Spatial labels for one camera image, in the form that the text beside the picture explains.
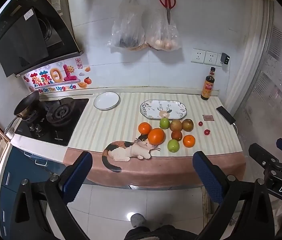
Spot oval patterned plate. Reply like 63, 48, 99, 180
140, 100, 189, 120

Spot clear plastic bag with eggs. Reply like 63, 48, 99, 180
145, 5, 182, 52

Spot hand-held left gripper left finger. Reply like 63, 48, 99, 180
0, 151, 93, 240

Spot black gas stove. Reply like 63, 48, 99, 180
13, 97, 89, 147

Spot brown red apple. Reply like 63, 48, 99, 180
169, 119, 183, 132
182, 119, 194, 132

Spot green apple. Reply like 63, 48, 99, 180
167, 139, 180, 153
159, 117, 170, 130

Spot person's dark trouser leg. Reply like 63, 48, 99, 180
125, 225, 201, 240

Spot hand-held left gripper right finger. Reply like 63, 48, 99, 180
193, 151, 281, 240

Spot frosted glass sliding door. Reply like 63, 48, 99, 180
224, 0, 282, 160

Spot colourful wall sticker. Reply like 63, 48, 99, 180
22, 64, 93, 94

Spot black smartphone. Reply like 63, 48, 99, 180
216, 106, 236, 125

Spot black range hood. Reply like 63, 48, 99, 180
0, 0, 84, 78

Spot person's grey slipper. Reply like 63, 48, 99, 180
130, 213, 147, 228

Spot red handled scissors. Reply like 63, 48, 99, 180
158, 0, 176, 25

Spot white wall socket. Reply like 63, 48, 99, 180
190, 48, 206, 64
203, 51, 218, 66

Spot blue kitchen cabinet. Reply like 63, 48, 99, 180
0, 146, 67, 230

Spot large orange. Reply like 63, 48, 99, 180
148, 128, 166, 146

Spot dark soy sauce bottle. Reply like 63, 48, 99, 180
201, 67, 216, 101

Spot white round plate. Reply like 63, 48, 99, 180
93, 92, 120, 111

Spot metal frying pan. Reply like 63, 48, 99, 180
4, 91, 40, 140

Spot small orange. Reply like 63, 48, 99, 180
138, 122, 152, 135
183, 135, 196, 148

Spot striped cat print table mat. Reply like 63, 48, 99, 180
63, 92, 247, 188

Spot clear plastic bag dark contents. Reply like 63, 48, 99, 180
107, 0, 148, 52

